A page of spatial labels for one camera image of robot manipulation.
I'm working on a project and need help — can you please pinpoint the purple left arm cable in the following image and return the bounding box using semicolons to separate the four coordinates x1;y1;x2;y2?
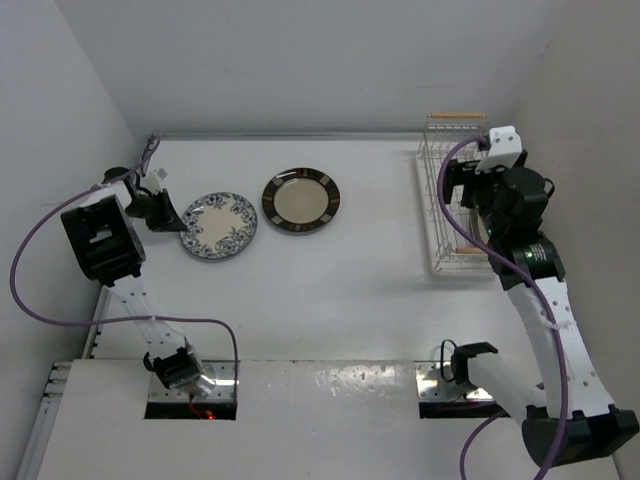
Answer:
9;134;239;401

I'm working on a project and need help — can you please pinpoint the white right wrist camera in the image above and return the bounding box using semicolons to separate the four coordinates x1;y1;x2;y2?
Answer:
475;125;523;174

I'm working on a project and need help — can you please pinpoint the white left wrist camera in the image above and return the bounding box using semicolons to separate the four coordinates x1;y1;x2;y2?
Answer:
141;168;167;195

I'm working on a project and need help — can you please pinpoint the white drain tray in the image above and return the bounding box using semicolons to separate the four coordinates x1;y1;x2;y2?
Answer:
415;143;493;278

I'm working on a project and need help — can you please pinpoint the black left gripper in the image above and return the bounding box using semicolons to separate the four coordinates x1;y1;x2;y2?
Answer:
125;188;186;232

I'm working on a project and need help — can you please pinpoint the blue floral plate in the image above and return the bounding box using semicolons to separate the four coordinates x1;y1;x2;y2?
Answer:
179;192;258;261

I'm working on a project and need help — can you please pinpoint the metal wire dish rack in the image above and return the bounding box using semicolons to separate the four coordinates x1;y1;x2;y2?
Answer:
422;111;494;274

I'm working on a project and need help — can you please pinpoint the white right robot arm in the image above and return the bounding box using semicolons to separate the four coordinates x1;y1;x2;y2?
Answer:
437;159;639;473

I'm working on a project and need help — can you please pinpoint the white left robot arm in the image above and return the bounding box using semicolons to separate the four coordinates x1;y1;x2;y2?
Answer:
61;167;215;399

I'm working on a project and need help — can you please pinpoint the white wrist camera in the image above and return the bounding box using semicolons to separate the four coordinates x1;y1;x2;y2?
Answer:
141;168;167;195
475;125;523;174

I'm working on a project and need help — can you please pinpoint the brown rimmed plate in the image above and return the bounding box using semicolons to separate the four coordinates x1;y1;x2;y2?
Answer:
261;167;341;235

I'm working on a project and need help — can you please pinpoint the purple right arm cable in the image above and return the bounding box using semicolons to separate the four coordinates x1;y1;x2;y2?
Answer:
436;133;571;480

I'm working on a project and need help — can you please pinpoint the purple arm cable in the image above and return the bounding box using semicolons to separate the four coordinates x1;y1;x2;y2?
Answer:
9;134;239;401
436;133;571;480

